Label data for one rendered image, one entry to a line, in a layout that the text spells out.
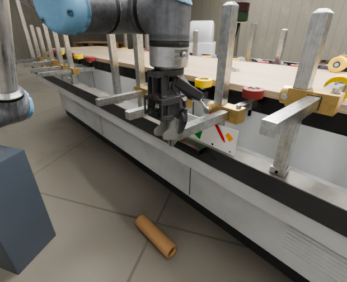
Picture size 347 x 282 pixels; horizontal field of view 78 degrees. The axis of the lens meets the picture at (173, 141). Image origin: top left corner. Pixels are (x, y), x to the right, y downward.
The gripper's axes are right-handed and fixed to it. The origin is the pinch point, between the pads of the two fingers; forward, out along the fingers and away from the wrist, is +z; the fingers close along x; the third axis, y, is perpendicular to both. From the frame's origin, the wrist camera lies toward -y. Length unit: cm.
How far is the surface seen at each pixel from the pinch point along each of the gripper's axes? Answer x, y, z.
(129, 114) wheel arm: -23.7, -0.1, -1.3
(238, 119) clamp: 4.7, -25.2, -2.0
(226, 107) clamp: -0.2, -24.7, -5.1
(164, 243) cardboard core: -20, -14, 75
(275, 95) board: 6.6, -45.7, -7.4
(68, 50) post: -153, -24, -13
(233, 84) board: -12.2, -45.5, -8.4
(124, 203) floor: -69, -17, 83
